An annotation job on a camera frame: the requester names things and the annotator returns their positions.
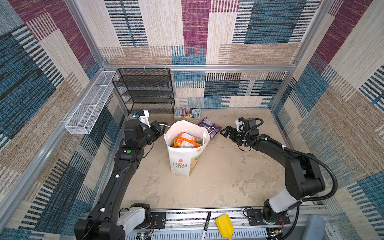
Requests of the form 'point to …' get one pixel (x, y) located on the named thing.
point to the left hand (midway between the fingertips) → (168, 120)
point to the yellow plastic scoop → (225, 226)
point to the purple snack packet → (213, 128)
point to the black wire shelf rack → (146, 90)
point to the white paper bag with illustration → (183, 161)
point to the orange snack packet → (183, 140)
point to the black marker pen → (205, 229)
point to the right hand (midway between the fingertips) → (225, 136)
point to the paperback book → (192, 113)
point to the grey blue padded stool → (315, 228)
